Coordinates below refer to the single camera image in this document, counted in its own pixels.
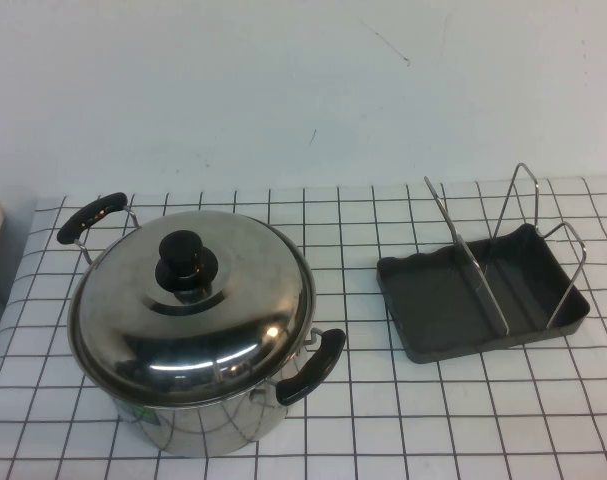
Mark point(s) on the dark grey plastic drip tray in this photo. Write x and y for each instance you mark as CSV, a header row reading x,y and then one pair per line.
x,y
433,310

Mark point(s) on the steel pot lid black knob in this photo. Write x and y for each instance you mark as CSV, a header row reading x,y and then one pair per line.
x,y
183,325

